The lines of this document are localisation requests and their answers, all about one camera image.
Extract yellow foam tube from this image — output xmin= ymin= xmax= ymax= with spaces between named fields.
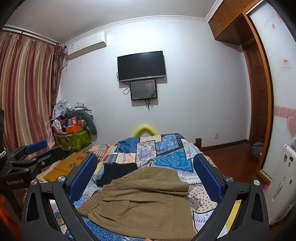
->
xmin=132 ymin=125 xmax=158 ymax=138

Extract black folded garment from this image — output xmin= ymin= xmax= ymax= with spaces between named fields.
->
xmin=95 ymin=163 xmax=138 ymax=187

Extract wooden overhead cabinet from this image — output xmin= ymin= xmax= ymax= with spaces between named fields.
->
xmin=209 ymin=1 xmax=257 ymax=46

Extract white appliance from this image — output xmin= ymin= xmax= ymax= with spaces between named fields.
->
xmin=265 ymin=138 xmax=295 ymax=225

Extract small black wall monitor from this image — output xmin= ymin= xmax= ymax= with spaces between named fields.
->
xmin=130 ymin=79 xmax=158 ymax=101

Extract grey plush pillow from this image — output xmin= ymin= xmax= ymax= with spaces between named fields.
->
xmin=66 ymin=110 xmax=97 ymax=136

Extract grey cloth on floor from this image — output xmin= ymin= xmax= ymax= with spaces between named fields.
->
xmin=251 ymin=142 xmax=264 ymax=159

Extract green storage bag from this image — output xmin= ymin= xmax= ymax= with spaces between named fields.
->
xmin=54 ymin=128 xmax=91 ymax=152

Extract white wall air conditioner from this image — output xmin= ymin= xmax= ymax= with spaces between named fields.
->
xmin=67 ymin=31 xmax=107 ymax=60

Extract wooden bed post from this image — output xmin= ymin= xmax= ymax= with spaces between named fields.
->
xmin=195 ymin=138 xmax=202 ymax=149

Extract sliding wardrobe door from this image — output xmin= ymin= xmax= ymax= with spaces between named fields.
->
xmin=246 ymin=1 xmax=295 ymax=179

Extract khaki olive pants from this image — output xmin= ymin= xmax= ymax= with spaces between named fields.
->
xmin=78 ymin=166 xmax=197 ymax=240

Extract blue patchwork quilt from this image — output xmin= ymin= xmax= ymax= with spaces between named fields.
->
xmin=74 ymin=133 xmax=222 ymax=240

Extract pile of grey clothes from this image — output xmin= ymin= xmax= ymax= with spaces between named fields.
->
xmin=52 ymin=100 xmax=93 ymax=119

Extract orange box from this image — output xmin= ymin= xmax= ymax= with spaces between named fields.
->
xmin=66 ymin=125 xmax=82 ymax=133

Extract pink striped curtain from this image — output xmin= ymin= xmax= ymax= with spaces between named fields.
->
xmin=1 ymin=31 xmax=65 ymax=151

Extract wall mounted black television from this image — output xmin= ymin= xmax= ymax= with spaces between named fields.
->
xmin=117 ymin=51 xmax=166 ymax=82

